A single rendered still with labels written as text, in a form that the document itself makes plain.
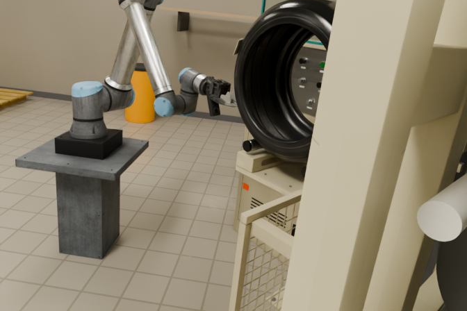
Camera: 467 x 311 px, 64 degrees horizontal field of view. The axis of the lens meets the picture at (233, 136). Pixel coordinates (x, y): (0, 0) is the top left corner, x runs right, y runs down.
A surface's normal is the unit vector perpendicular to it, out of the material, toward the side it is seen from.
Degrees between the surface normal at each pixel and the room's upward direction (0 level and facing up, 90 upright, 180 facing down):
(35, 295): 0
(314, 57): 90
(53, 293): 0
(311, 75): 90
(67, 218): 90
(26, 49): 90
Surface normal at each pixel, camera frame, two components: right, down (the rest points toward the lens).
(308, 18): -0.65, -0.01
